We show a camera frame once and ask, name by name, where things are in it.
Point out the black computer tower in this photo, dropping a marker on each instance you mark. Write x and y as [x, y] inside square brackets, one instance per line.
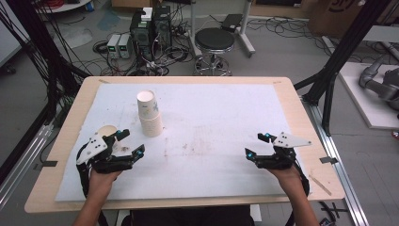
[162, 28]
[141, 37]

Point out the black round stool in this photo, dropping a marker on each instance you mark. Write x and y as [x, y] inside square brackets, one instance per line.
[215, 39]

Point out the person's right hand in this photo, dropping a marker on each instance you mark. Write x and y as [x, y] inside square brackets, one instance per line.
[288, 182]

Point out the black metal frame post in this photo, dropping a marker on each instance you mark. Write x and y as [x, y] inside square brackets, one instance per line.
[345, 47]

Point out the aluminium floor rail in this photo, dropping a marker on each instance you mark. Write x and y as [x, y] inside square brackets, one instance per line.
[31, 147]
[332, 147]

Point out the grey power supply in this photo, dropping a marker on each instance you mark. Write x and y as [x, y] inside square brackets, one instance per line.
[113, 45]
[124, 45]

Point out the grey tape piece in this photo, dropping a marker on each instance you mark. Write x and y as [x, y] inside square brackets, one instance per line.
[328, 159]
[49, 163]

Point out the white metal stand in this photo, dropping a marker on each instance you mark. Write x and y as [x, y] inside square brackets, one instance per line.
[246, 34]

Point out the person's left hand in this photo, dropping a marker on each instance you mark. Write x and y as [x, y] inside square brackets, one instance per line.
[100, 185]

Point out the flat black device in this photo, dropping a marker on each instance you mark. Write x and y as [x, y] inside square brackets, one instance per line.
[232, 22]

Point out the white round table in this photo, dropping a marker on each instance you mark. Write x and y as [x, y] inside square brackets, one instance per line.
[69, 7]

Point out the cardboard box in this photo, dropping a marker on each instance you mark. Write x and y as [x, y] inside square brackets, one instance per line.
[329, 22]

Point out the white wall panel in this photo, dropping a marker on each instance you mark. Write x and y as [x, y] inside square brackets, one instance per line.
[7, 44]

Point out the stack of paper cups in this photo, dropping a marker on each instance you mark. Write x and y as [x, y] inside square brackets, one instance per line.
[152, 124]

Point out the white floor board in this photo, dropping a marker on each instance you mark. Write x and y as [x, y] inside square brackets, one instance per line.
[363, 103]

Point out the small white box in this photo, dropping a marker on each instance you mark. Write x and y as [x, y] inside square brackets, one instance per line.
[146, 14]

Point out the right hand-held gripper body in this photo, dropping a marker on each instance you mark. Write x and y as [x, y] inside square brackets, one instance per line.
[277, 161]

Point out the thin wooden stick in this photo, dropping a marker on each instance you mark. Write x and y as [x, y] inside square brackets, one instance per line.
[320, 185]

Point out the person's dark lap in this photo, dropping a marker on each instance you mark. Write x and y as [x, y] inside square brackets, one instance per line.
[188, 218]

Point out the wooden table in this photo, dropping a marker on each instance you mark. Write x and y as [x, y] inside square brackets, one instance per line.
[301, 103]

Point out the white table mat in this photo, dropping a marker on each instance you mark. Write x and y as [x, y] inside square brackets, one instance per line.
[204, 109]

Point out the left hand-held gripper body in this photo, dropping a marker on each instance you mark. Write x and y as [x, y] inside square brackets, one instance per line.
[109, 163]

